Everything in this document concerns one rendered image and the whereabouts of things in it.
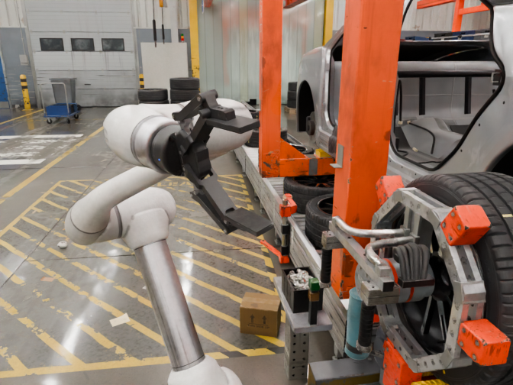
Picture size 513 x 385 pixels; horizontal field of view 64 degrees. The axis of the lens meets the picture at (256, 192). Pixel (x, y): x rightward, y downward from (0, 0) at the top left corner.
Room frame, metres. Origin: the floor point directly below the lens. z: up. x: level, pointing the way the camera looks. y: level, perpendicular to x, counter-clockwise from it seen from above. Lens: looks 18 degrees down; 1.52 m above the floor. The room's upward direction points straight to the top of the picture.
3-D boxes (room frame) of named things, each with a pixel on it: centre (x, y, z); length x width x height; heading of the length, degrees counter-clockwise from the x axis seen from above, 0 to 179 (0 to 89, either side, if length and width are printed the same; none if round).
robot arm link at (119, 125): (0.75, 0.21, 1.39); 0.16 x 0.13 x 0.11; 39
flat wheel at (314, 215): (2.78, -0.69, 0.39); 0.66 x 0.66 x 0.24
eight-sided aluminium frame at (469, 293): (1.17, -0.51, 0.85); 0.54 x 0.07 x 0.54; 9
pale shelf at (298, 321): (1.68, -0.20, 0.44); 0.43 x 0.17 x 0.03; 9
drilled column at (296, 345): (1.71, -0.20, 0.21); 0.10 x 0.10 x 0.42; 9
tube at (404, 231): (1.24, -0.37, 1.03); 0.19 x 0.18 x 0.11; 99
